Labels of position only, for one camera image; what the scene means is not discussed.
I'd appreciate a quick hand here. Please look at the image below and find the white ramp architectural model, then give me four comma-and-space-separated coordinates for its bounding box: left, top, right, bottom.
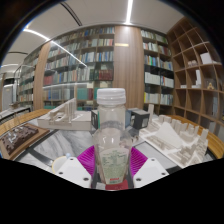
36, 97, 93, 132

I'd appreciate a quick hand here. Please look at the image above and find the brown relief site model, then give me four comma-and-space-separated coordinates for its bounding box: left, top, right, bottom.
0, 122, 51, 161

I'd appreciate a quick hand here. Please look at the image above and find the ceiling strip light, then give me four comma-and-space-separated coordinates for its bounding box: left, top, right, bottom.
124, 0, 135, 25

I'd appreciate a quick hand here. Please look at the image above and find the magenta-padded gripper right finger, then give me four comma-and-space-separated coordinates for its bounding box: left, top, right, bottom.
127, 145, 171, 188

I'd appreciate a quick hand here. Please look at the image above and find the clear plastic drink bottle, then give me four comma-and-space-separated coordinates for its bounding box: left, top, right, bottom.
92, 87, 134, 186

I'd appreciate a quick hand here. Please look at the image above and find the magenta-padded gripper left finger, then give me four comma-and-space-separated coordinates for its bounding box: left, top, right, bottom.
54, 145, 98, 189

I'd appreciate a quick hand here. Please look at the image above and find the wide bookshelf full of books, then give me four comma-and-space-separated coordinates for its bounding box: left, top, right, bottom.
15, 25, 116, 112

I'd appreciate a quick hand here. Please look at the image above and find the flat round red coaster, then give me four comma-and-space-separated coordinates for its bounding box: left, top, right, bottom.
105, 181, 130, 191

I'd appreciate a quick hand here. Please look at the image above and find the narrow bookshelf full of books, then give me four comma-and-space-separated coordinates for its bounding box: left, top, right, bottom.
139, 28, 176, 108

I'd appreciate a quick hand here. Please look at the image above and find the dark grey building model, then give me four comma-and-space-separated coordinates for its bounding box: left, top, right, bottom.
90, 107, 151, 138

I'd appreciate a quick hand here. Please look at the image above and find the white city block model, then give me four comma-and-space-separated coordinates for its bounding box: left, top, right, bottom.
137, 103, 210, 169

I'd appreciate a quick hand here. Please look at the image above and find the wooden cubby shelf unit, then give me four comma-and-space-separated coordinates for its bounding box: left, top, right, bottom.
165, 16, 224, 135

